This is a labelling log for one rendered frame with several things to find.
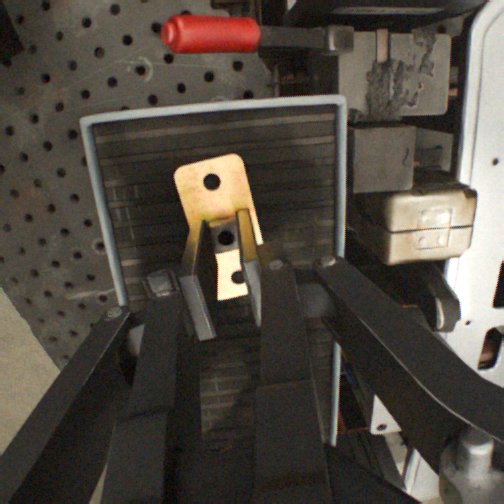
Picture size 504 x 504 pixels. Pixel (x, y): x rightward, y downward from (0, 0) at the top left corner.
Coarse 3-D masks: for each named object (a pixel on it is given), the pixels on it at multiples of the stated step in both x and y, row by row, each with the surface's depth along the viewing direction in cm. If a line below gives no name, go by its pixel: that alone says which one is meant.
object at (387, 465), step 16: (352, 400) 67; (352, 416) 64; (352, 432) 60; (368, 432) 60; (352, 448) 57; (368, 448) 57; (384, 448) 56; (368, 464) 54; (384, 464) 54; (400, 480) 51
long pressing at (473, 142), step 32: (480, 32) 33; (480, 64) 34; (480, 96) 36; (480, 128) 37; (480, 160) 38; (480, 192) 40; (480, 224) 41; (480, 256) 43; (480, 288) 44; (480, 320) 46; (480, 352) 48; (416, 480) 58
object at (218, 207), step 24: (192, 168) 20; (216, 168) 20; (240, 168) 21; (192, 192) 21; (216, 192) 21; (240, 192) 21; (192, 216) 21; (216, 216) 21; (216, 240) 21; (240, 288) 23
